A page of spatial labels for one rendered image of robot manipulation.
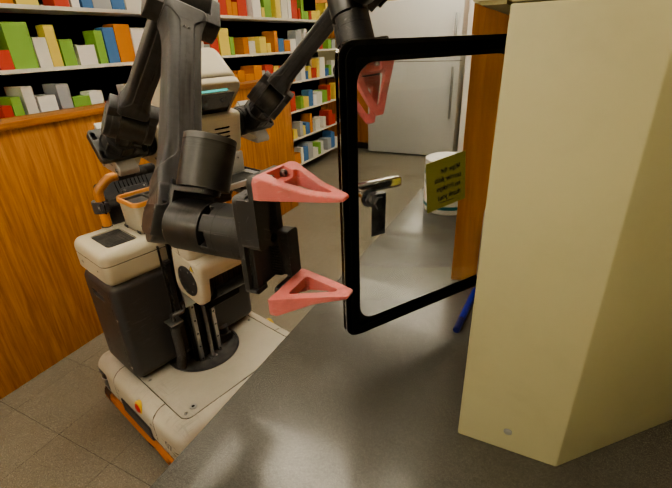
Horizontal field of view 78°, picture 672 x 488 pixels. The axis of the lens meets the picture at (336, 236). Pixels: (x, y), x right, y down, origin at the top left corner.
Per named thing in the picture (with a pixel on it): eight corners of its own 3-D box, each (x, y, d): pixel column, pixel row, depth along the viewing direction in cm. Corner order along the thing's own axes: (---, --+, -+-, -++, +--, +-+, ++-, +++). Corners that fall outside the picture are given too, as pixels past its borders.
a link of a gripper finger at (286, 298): (332, 264, 35) (242, 248, 39) (336, 333, 38) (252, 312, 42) (362, 234, 41) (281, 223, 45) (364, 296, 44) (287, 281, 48)
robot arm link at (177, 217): (189, 248, 49) (150, 246, 44) (198, 191, 50) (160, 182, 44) (236, 256, 47) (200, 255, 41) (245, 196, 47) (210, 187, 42)
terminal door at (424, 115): (490, 279, 75) (525, 32, 58) (346, 339, 61) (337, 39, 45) (487, 277, 76) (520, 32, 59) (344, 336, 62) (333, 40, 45)
